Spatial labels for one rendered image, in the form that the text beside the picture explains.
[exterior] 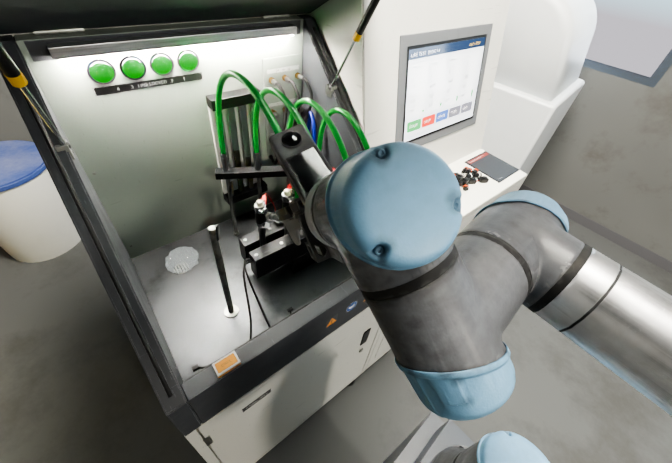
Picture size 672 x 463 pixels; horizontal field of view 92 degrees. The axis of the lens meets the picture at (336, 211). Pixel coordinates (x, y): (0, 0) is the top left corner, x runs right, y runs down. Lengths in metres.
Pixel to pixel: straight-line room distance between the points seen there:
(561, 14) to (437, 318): 1.93
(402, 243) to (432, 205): 0.03
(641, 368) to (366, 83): 0.79
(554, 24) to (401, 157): 1.91
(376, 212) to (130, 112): 0.81
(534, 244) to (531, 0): 1.85
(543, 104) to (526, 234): 1.79
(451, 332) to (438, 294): 0.03
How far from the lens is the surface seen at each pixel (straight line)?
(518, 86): 2.14
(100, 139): 0.95
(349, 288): 0.88
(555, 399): 2.17
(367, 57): 0.93
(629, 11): 2.90
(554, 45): 2.08
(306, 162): 0.37
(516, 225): 0.31
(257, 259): 0.89
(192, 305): 1.02
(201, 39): 0.89
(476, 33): 1.31
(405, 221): 0.18
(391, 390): 1.82
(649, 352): 0.33
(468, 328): 0.23
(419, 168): 0.18
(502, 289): 0.26
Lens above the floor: 1.67
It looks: 43 degrees down
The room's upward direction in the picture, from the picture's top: 8 degrees clockwise
